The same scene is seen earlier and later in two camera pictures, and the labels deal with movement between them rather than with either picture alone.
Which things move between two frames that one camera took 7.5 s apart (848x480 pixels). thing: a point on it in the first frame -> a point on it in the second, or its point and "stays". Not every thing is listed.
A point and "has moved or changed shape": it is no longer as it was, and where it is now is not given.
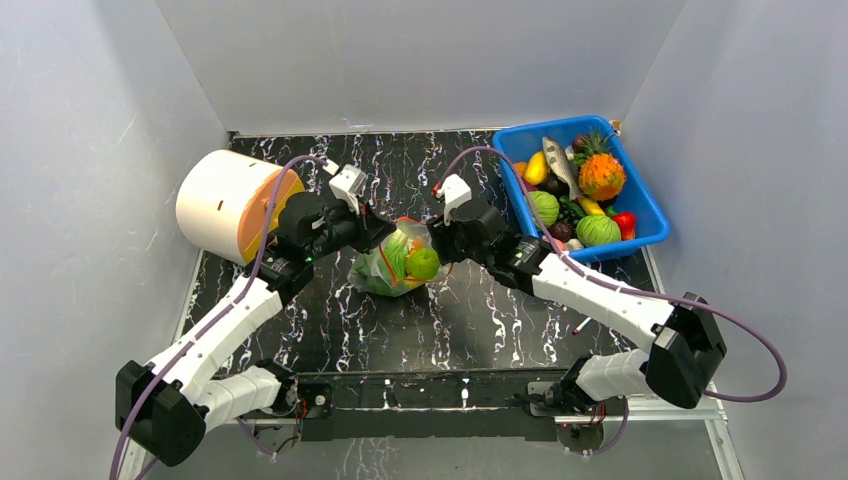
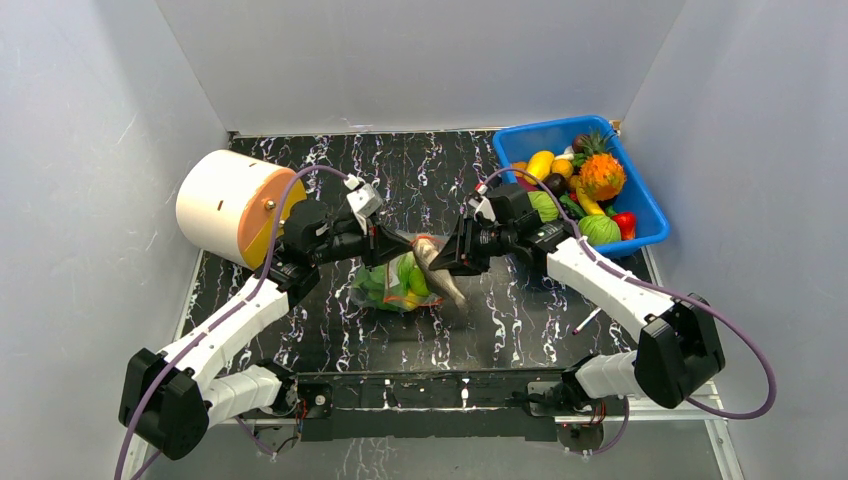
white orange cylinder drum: (226, 205) stays
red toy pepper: (627, 222) stays
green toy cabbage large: (595, 229) stays
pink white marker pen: (582, 325) stays
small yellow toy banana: (591, 207) stays
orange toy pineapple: (601, 176) stays
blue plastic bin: (637, 197) stays
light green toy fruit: (423, 264) has moved or changed shape
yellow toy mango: (536, 168) stays
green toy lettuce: (396, 250) has moved or changed shape
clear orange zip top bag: (402, 262) has moved or changed shape
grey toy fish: (563, 165) -> (440, 280)
